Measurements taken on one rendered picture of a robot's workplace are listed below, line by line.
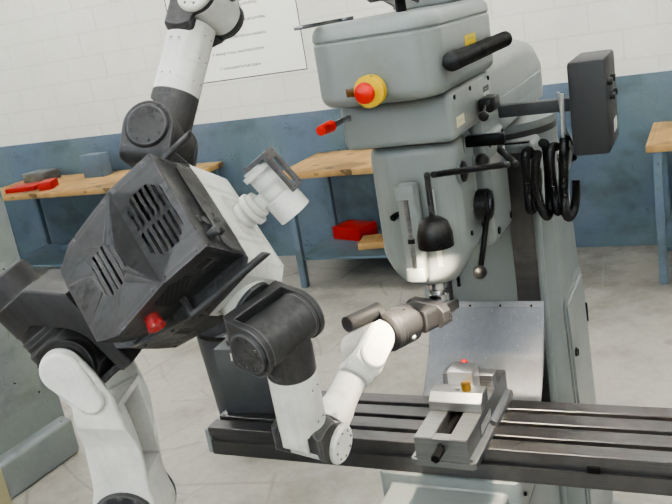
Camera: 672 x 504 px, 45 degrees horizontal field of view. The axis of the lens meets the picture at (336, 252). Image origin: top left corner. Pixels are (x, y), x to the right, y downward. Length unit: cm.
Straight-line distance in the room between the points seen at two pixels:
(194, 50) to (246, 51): 518
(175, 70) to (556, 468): 115
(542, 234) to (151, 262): 117
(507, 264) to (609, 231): 397
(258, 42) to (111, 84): 154
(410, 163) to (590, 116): 44
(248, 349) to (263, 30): 545
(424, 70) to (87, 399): 87
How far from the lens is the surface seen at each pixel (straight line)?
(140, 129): 152
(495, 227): 191
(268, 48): 668
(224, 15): 164
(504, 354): 224
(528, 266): 220
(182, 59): 160
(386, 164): 173
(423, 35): 154
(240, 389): 219
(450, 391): 190
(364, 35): 156
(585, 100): 190
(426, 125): 164
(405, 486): 200
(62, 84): 795
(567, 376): 235
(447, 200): 171
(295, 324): 138
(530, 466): 190
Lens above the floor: 191
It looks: 16 degrees down
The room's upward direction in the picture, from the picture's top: 10 degrees counter-clockwise
